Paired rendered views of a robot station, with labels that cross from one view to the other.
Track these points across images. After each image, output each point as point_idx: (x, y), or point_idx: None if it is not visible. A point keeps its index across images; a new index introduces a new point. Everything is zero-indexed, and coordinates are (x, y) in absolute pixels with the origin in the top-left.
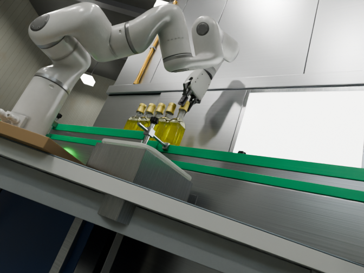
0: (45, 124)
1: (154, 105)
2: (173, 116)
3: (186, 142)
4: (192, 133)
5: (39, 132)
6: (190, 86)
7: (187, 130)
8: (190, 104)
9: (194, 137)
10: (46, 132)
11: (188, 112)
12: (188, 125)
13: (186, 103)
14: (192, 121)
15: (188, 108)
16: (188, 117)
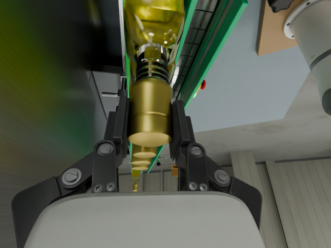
0: (330, 11)
1: (145, 158)
2: (55, 167)
3: (37, 24)
4: (13, 45)
5: (326, 3)
6: (243, 202)
7: (28, 81)
8: (126, 133)
9: (4, 9)
10: (316, 10)
11: (15, 179)
12: (22, 102)
13: (166, 114)
14: (2, 120)
15: (144, 99)
16: (17, 152)
